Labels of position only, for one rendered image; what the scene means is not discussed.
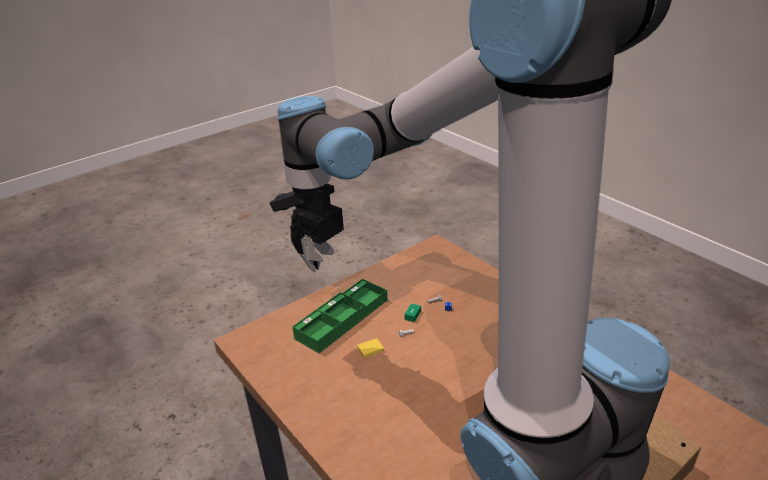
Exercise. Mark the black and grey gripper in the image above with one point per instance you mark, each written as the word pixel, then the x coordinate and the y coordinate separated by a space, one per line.
pixel 325 224

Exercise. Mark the green three-compartment bin rack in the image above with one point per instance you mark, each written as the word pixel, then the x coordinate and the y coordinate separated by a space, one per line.
pixel 327 324

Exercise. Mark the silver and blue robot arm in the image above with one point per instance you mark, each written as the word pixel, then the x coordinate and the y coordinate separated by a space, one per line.
pixel 550 156

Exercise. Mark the green nine-volt battery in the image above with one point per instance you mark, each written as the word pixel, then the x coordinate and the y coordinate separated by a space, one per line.
pixel 412 312

